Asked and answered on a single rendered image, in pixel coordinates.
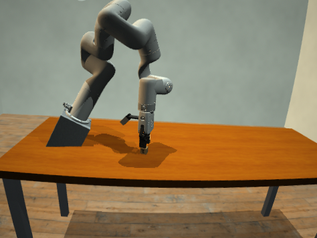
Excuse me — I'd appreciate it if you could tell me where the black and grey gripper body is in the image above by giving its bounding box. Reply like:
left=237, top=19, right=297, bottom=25
left=138, top=109, right=155, bottom=134

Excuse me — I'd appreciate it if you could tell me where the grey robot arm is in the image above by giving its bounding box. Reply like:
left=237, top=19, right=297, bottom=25
left=63, top=0, right=173, bottom=124

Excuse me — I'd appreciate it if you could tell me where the beige calendar cube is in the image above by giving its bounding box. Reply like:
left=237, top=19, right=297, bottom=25
left=140, top=146, right=148, bottom=154

